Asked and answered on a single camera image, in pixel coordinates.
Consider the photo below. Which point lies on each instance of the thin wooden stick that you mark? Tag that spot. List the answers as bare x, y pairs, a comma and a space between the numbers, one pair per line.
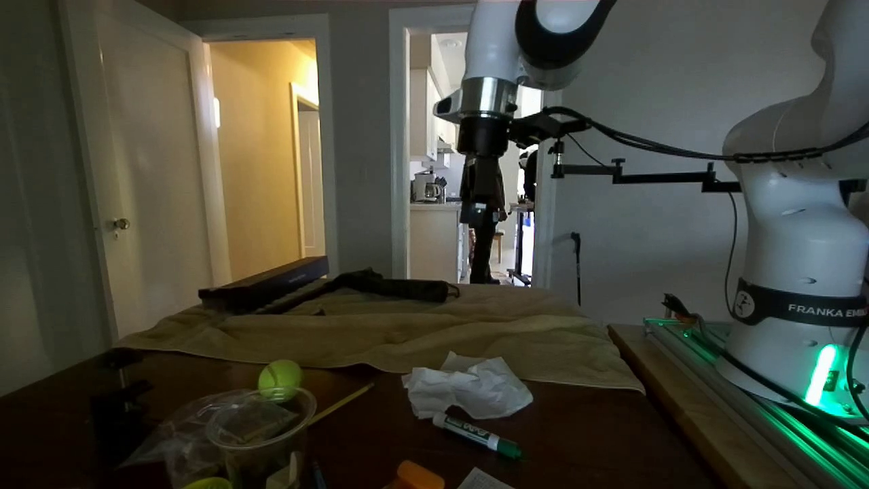
347, 399

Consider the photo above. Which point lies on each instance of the small white card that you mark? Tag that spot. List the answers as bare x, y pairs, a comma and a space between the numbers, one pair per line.
480, 478

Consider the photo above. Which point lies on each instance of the clear plastic cup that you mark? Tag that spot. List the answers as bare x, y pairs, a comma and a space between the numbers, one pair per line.
262, 448

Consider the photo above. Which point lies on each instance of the white room door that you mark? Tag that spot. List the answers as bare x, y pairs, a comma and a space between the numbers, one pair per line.
153, 180

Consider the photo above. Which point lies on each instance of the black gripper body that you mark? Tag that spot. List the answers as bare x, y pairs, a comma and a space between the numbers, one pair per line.
480, 180

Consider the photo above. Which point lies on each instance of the yellow-green tennis ball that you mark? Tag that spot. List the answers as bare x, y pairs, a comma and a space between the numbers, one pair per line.
281, 380

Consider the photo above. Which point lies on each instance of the black keyboard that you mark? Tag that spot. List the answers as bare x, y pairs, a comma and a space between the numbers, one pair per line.
262, 289

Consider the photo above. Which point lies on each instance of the wooden base board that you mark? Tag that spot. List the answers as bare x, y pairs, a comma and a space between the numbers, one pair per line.
688, 396

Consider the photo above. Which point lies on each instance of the white kitchen counter cabinet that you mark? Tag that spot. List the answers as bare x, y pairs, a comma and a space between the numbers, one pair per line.
436, 240

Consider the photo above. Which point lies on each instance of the clear plastic bag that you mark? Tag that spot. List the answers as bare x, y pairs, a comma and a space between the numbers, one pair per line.
167, 444

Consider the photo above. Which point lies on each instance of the white upper kitchen cabinet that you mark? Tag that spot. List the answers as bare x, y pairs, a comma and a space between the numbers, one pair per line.
422, 111

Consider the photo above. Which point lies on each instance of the orange block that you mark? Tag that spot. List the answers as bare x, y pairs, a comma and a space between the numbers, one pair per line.
418, 475

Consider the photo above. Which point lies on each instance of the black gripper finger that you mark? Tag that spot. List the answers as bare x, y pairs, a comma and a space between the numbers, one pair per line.
483, 254

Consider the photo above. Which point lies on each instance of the metal door knob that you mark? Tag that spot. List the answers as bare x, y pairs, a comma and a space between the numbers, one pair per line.
118, 223

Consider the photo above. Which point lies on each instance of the white crumpled tissue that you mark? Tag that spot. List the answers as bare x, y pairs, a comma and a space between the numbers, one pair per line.
471, 384

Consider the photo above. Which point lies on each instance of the silver kitchen appliance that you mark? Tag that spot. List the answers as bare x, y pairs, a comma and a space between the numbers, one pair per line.
430, 189

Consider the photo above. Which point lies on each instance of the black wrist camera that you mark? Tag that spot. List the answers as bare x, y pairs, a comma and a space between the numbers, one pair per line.
532, 125

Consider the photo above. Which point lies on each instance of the aluminium rail with green light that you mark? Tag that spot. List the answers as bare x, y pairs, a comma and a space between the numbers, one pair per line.
700, 343

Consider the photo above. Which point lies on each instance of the beige towel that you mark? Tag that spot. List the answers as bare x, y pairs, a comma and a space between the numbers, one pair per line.
506, 335

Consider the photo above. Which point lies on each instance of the white marker with green cap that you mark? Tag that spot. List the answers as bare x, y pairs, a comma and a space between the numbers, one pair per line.
471, 433

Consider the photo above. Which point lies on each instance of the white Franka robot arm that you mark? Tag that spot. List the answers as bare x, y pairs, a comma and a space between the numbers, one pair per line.
797, 233

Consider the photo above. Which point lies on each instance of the white hallway door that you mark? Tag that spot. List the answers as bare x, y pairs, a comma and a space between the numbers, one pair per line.
311, 180

